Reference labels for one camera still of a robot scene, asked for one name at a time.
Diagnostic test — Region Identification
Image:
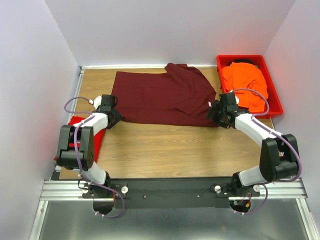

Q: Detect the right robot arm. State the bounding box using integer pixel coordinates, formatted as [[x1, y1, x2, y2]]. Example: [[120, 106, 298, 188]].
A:
[[207, 92, 302, 196]]

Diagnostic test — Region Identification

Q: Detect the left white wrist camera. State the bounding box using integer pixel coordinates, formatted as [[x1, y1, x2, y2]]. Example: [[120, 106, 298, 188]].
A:
[[88, 95, 102, 110]]

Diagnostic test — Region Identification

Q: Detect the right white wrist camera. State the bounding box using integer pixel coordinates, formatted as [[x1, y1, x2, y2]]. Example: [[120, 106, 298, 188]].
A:
[[234, 95, 240, 105]]

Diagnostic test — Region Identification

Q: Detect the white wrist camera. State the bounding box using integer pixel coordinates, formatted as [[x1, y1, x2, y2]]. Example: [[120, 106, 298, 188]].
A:
[[88, 95, 102, 110], [234, 95, 240, 105]]

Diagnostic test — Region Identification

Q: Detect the orange t shirt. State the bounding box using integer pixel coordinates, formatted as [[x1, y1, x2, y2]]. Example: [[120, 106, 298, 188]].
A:
[[221, 62, 268, 113]]

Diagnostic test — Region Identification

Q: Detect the aluminium frame rail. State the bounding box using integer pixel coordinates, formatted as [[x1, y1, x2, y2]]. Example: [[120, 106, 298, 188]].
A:
[[39, 179, 308, 201]]

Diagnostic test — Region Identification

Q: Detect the folded red t shirt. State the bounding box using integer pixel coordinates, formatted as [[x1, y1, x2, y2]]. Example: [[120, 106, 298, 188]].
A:
[[55, 113, 108, 162]]

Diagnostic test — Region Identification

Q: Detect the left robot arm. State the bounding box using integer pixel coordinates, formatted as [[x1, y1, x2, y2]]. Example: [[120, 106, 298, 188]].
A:
[[56, 94, 123, 198]]

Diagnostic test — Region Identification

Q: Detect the red plastic bin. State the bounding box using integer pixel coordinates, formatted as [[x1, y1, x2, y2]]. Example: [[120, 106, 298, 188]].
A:
[[216, 55, 284, 119]]

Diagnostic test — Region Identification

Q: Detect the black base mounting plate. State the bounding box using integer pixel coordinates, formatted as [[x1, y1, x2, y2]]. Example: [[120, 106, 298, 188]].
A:
[[81, 177, 260, 209]]

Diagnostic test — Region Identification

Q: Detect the maroon t shirt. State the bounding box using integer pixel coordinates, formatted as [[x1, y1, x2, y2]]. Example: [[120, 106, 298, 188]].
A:
[[111, 63, 217, 128]]

